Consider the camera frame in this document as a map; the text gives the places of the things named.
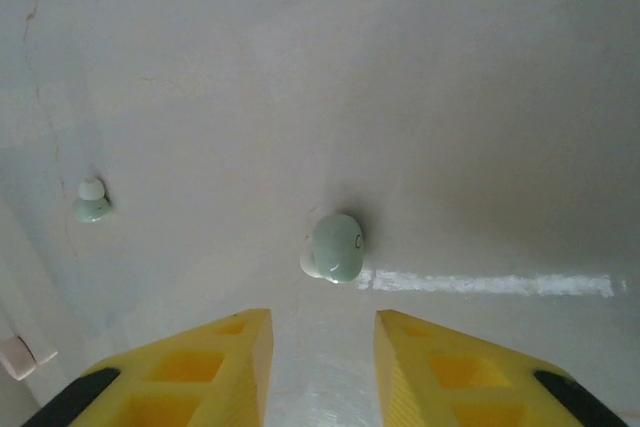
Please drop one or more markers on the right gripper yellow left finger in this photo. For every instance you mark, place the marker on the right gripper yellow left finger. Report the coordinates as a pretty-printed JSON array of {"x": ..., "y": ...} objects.
[{"x": 165, "y": 367}]

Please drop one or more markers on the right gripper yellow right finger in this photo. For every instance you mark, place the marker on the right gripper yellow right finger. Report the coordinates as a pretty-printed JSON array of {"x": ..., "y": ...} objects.
[{"x": 460, "y": 372}]

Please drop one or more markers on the pale beige block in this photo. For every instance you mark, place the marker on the pale beige block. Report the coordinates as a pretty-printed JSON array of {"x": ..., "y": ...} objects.
[{"x": 20, "y": 357}]

